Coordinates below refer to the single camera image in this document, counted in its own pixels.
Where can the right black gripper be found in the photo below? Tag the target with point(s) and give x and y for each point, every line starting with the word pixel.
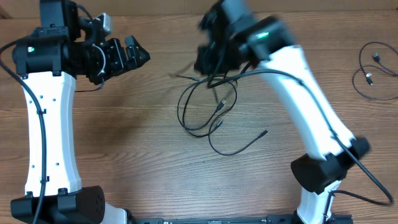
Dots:
pixel 206 65

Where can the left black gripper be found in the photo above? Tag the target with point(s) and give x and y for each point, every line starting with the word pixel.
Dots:
pixel 120 63

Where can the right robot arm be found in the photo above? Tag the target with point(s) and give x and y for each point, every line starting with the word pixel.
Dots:
pixel 235 37

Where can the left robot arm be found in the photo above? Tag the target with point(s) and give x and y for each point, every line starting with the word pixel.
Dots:
pixel 48 63

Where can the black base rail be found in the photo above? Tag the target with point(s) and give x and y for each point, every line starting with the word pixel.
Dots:
pixel 270 219

